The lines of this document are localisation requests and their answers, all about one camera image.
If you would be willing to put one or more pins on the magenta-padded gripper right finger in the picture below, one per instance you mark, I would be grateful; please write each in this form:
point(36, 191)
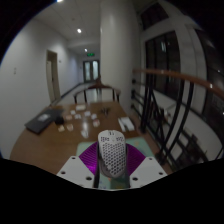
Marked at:
point(146, 170)

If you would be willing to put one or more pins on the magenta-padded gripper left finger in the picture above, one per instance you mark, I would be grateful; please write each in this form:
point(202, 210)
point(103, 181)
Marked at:
point(76, 170)

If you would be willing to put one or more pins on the white honeycomb computer mouse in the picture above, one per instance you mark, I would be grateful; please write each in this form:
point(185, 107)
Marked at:
point(112, 153)

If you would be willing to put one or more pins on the small white card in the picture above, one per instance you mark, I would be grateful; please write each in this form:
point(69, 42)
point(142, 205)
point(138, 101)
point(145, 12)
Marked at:
point(84, 134)
point(80, 107)
point(96, 123)

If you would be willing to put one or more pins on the white flat box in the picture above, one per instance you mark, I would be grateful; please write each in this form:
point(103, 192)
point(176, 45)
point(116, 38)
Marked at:
point(126, 124)

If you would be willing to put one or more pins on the dark grey laptop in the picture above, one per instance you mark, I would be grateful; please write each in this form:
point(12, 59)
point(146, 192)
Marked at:
point(42, 120)

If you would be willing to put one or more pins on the wood-topped black railing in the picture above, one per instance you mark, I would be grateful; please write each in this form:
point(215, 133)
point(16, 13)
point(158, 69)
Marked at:
point(173, 110)

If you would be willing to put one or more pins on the small dark metal object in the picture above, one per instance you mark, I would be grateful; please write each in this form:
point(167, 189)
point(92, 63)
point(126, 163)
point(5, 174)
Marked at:
point(106, 111)

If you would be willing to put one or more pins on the wooden chair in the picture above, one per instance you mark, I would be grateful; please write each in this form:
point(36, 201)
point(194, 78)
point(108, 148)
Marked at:
point(97, 89)

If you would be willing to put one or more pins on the beige side door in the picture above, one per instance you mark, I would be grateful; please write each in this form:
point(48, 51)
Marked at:
point(52, 78)

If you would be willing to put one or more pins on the glass double door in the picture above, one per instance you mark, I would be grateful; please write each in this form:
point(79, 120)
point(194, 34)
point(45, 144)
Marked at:
point(91, 70)

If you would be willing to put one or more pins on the green exit sign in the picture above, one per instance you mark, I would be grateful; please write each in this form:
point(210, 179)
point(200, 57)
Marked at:
point(90, 54)

